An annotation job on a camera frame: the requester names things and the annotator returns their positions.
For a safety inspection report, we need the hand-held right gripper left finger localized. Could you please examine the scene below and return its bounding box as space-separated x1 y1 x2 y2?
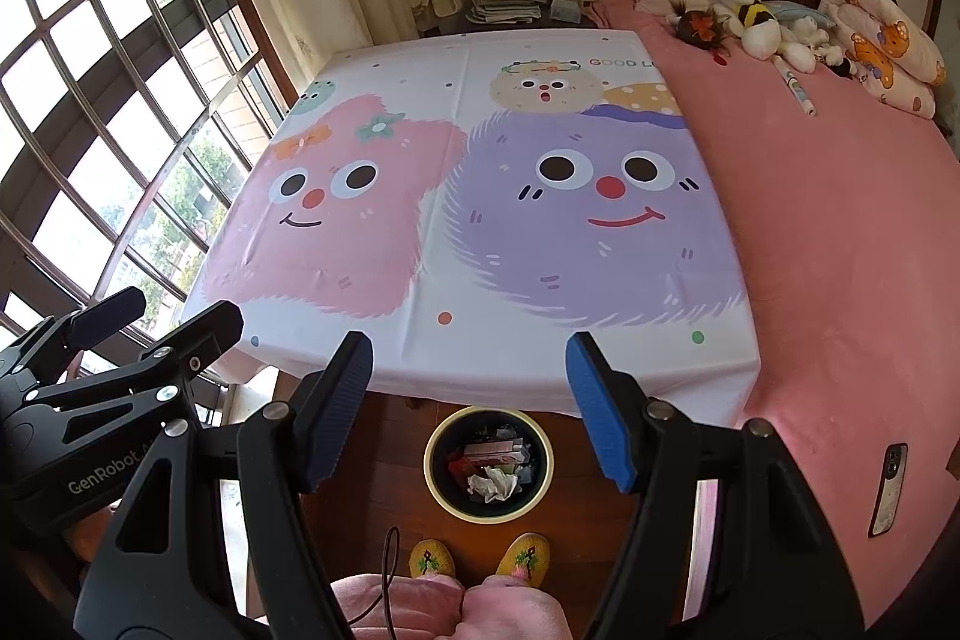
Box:
73 331 374 640

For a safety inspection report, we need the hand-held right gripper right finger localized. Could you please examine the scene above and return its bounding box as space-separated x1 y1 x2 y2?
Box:
565 331 863 640

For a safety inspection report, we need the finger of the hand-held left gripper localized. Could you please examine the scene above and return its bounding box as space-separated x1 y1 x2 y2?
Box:
0 286 148 380
30 300 245 440

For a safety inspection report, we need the round cream rimmed waste bin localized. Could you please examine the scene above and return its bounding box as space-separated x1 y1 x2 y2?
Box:
424 406 554 522

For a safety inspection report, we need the strawberry milk carton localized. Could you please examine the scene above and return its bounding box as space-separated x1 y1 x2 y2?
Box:
461 437 526 461

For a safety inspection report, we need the white tissue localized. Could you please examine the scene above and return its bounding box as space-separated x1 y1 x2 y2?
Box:
466 466 520 504

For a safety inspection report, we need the person's right yellow slipper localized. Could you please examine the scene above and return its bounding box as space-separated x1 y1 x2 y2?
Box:
495 533 551 587

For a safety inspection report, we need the person's yellow slipper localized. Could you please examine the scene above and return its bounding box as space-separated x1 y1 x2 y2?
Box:
495 533 551 587
409 539 456 581

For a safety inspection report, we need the person's left yellow slipper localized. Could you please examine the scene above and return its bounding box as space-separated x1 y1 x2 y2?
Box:
409 539 456 581

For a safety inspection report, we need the person's left leg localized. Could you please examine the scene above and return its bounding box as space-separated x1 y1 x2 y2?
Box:
330 572 462 640

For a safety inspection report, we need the cartoon printed tablecloth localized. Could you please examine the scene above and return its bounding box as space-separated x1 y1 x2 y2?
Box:
184 29 762 431

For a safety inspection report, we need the window with metal grille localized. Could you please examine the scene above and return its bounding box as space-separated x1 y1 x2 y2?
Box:
0 0 301 386

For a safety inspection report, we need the pink bed sheet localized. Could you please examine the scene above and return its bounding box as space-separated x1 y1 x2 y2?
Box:
585 0 960 626

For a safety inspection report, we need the smartphone with pale case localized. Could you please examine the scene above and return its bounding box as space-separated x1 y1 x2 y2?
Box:
868 441 910 538

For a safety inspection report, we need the white marker pen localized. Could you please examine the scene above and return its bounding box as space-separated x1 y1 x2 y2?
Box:
772 56 817 118

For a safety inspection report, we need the brown feathery toy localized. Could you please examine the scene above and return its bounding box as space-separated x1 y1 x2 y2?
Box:
671 6 732 52

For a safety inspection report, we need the dark wooden nightstand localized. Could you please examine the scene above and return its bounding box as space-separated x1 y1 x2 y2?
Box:
431 0 601 41

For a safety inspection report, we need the small white plush toy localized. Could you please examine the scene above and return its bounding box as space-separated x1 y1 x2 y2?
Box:
780 17 833 71

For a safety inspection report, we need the bee plush toy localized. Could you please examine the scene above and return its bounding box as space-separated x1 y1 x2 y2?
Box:
712 0 788 60

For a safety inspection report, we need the blue plush toy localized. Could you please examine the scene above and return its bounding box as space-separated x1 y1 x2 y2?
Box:
765 1 837 30

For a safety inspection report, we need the bear print rolled blanket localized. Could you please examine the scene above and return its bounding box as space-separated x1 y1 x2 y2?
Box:
817 0 947 120

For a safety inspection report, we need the black cable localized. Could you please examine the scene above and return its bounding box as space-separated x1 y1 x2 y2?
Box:
352 526 402 640

